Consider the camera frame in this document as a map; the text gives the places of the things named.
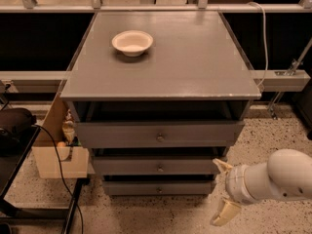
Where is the black side table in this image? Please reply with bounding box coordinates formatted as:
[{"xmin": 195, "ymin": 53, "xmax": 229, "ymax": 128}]
[{"xmin": 0, "ymin": 124, "xmax": 91, "ymax": 234}]

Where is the grey drawer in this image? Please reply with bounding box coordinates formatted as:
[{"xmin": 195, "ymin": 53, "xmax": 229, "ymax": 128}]
[
  {"xmin": 93, "ymin": 156, "xmax": 219, "ymax": 176},
  {"xmin": 76, "ymin": 120, "xmax": 244, "ymax": 148},
  {"xmin": 103, "ymin": 181, "xmax": 215, "ymax": 196}
]

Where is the white paper bowl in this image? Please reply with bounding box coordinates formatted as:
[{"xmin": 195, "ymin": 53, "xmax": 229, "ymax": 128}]
[{"xmin": 111, "ymin": 30, "xmax": 154, "ymax": 57}]

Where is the cardboard box with items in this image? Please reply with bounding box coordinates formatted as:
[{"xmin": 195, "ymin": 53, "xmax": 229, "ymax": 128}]
[{"xmin": 32, "ymin": 95, "xmax": 89, "ymax": 178}]

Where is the black cable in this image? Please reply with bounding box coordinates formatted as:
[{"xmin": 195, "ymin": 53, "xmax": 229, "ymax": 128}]
[{"xmin": 33, "ymin": 124, "xmax": 85, "ymax": 234}]

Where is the grey top drawer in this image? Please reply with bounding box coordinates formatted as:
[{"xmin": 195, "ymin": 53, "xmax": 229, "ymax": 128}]
[{"xmin": 76, "ymin": 120, "xmax": 244, "ymax": 148}]

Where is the grey drawer cabinet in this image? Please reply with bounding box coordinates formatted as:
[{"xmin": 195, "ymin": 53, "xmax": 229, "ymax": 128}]
[{"xmin": 60, "ymin": 11, "xmax": 260, "ymax": 184}]

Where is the white cable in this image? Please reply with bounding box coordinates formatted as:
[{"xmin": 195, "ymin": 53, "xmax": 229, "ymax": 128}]
[{"xmin": 248, "ymin": 1, "xmax": 269, "ymax": 89}]

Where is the metal rail frame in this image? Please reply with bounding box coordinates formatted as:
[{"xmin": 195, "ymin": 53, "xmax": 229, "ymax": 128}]
[{"xmin": 0, "ymin": 0, "xmax": 311, "ymax": 93}]

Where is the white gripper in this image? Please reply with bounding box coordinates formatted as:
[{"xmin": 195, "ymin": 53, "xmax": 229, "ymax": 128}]
[{"xmin": 211, "ymin": 158, "xmax": 256, "ymax": 226}]

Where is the grey bottom drawer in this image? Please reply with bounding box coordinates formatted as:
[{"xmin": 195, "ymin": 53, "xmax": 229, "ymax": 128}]
[{"xmin": 103, "ymin": 181, "xmax": 215, "ymax": 196}]

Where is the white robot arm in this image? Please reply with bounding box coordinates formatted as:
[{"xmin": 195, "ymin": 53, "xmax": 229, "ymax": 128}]
[{"xmin": 211, "ymin": 149, "xmax": 312, "ymax": 226}]

